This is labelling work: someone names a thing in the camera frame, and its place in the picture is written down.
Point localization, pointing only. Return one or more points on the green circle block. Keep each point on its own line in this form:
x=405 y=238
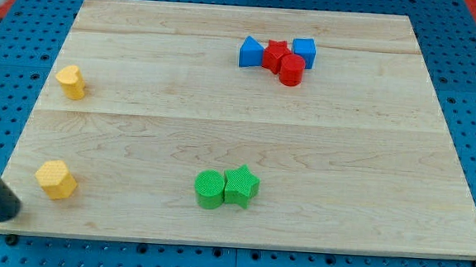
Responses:
x=209 y=188

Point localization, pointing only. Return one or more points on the green star block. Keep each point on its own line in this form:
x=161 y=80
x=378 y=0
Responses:
x=241 y=186

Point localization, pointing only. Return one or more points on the blue triangle block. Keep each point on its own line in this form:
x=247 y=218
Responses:
x=250 y=53

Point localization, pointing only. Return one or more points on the red star block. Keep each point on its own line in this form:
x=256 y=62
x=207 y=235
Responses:
x=273 y=54

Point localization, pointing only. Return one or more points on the red cylinder block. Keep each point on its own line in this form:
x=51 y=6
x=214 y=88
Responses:
x=291 y=70

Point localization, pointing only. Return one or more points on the light wooden board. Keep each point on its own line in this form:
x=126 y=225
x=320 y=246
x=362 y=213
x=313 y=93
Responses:
x=357 y=159

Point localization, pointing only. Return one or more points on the blue cube block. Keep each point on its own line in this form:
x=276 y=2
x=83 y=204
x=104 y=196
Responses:
x=306 y=48

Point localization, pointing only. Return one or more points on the yellow hexagon block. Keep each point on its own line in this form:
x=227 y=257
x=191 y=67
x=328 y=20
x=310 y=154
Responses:
x=56 y=180

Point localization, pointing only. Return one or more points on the yellow heart block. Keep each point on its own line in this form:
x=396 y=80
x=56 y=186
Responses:
x=71 y=81

